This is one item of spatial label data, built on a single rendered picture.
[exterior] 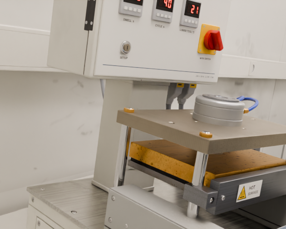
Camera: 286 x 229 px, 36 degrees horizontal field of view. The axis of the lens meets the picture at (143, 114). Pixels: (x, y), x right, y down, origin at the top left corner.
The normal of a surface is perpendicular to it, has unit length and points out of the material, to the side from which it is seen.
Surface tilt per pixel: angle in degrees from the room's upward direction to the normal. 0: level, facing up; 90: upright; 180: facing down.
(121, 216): 90
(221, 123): 90
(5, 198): 90
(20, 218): 0
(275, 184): 90
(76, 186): 0
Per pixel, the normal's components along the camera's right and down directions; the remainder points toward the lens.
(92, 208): 0.14, -0.98
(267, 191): 0.69, 0.22
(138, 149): -0.71, 0.01
